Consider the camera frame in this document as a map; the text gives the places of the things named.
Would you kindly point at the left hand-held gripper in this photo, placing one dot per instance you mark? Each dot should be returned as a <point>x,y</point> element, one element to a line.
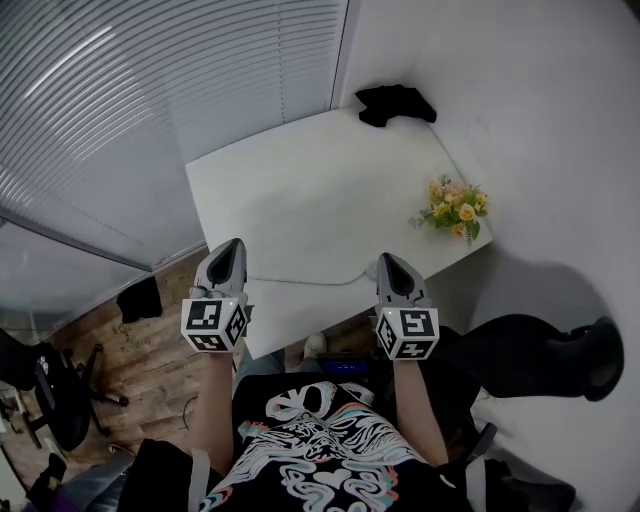
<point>205,315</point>

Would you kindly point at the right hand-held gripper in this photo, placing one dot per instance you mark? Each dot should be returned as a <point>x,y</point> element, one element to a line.
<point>415,322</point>

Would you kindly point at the person's right forearm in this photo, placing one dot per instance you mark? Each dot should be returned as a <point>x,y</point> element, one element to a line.
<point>420,415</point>

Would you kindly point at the person's left forearm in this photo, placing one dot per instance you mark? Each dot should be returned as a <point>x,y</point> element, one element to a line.
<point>215,415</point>

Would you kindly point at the small black floor cloth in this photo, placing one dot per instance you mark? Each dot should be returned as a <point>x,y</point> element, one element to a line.
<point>140,300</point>

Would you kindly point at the yellow flower bouquet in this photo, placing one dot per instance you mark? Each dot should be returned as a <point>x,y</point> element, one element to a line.
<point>455,210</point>

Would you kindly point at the black device with blue screen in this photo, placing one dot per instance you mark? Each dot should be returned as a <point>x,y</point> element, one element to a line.
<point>345,365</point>

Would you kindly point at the person's grey jeans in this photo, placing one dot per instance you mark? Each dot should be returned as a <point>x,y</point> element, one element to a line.
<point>265,362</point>

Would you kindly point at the person's white shoe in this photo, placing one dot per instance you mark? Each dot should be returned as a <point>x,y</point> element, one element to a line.
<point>315,345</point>

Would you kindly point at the black high-back office chair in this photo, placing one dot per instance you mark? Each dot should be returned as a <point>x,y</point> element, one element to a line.
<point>530,355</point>

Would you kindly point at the crumpled black cloth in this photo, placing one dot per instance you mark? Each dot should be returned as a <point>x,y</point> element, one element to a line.
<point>395,105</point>

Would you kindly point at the person's black printed shirt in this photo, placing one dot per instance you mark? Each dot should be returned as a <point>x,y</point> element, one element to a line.
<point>320,450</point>

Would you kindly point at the white window blinds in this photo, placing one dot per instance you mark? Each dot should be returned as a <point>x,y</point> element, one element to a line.
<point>150,100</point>

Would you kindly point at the black swivel office chair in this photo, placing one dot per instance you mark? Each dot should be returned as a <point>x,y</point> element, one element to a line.
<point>55,395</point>

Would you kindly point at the black mesh office chair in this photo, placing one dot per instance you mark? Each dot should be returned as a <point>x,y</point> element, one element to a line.
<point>510,480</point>

